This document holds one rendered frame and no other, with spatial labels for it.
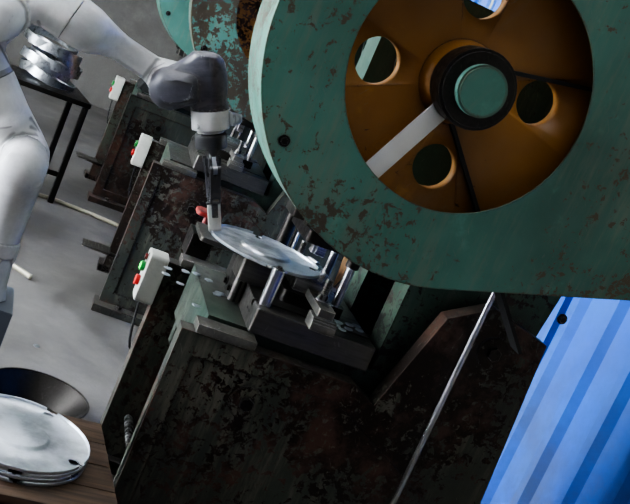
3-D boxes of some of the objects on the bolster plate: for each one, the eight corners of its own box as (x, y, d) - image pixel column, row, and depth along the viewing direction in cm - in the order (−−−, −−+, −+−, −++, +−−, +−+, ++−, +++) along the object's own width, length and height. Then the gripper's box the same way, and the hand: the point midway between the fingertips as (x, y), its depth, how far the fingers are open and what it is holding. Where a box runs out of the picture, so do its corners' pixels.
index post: (259, 304, 230) (275, 266, 229) (257, 300, 233) (273, 262, 231) (270, 308, 231) (287, 270, 229) (268, 304, 234) (285, 266, 232)
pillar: (331, 305, 245) (355, 252, 242) (329, 302, 247) (353, 250, 244) (339, 308, 245) (363, 255, 242) (337, 305, 247) (361, 253, 245)
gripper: (191, 127, 242) (196, 224, 249) (197, 138, 229) (202, 239, 237) (222, 125, 243) (226, 222, 250) (230, 136, 231) (234, 237, 238)
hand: (214, 216), depth 243 cm, fingers closed
